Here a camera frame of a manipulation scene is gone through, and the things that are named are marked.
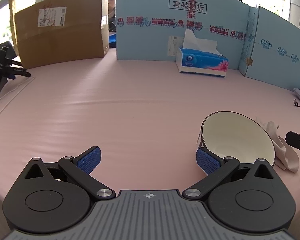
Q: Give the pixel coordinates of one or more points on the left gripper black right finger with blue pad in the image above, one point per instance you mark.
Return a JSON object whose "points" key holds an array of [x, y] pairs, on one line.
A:
{"points": [[246, 198]]}

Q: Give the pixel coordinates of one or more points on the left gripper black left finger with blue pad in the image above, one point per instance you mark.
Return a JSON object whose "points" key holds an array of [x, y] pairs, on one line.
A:
{"points": [[52, 197]]}

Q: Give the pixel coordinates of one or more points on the white ceramic bowl dark rim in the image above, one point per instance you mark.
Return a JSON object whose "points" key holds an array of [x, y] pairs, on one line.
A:
{"points": [[231, 134]]}

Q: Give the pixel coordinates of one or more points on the crumpled white tissue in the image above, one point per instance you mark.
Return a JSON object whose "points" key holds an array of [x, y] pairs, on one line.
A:
{"points": [[286, 157]]}

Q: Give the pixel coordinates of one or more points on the light blue side panel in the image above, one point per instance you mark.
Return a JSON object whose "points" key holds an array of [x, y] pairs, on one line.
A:
{"points": [[271, 50]]}

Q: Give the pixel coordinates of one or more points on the pink tablecloth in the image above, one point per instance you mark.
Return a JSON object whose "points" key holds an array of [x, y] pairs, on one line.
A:
{"points": [[144, 115]]}

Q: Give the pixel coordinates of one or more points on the blue tissue box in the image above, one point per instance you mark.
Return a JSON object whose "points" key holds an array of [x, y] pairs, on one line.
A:
{"points": [[200, 56]]}

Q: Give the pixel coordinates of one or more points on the black tripod stand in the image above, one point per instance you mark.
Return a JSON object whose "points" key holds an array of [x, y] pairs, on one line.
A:
{"points": [[9, 68]]}

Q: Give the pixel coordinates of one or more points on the brown cardboard box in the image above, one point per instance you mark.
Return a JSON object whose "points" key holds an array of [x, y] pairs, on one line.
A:
{"points": [[56, 31]]}

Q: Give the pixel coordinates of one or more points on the light blue cardboard panel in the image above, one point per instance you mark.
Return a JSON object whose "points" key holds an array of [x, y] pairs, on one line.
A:
{"points": [[153, 30]]}

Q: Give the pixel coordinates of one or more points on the person in background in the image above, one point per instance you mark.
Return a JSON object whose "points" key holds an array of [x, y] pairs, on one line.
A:
{"points": [[111, 15]]}

